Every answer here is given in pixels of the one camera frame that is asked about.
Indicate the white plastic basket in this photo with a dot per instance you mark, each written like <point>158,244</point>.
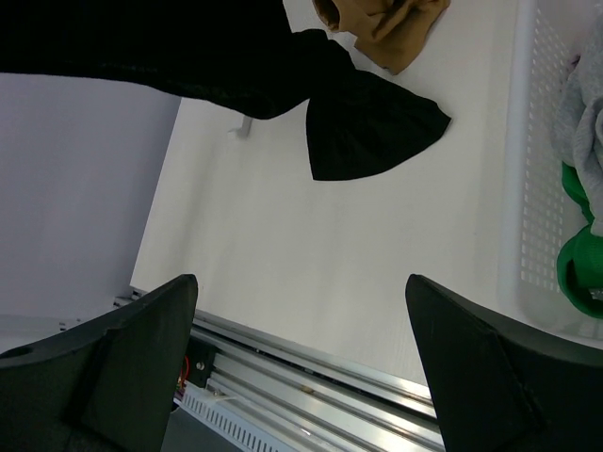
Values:
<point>537,216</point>

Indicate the black tank top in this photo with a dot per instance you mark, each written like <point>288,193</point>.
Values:
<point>241,55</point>

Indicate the brown tank top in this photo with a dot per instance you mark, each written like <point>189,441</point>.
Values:
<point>390,33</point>

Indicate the green tank top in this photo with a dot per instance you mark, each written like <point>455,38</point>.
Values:
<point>579,262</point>

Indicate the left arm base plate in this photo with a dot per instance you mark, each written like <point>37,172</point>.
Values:
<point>197,365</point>

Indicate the aluminium front rail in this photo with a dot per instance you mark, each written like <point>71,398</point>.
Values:
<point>320,401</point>

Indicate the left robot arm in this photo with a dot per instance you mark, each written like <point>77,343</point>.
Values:
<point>21,330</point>

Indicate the white slotted cable duct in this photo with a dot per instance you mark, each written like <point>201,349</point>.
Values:
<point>239,427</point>

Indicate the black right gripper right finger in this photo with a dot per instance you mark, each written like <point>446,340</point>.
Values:
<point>500,385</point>

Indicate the white garment rack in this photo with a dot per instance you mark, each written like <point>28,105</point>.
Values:
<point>243,129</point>

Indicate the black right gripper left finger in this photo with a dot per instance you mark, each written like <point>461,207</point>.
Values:
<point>104,385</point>

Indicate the grey tank top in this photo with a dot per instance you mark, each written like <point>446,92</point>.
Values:
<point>576,134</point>

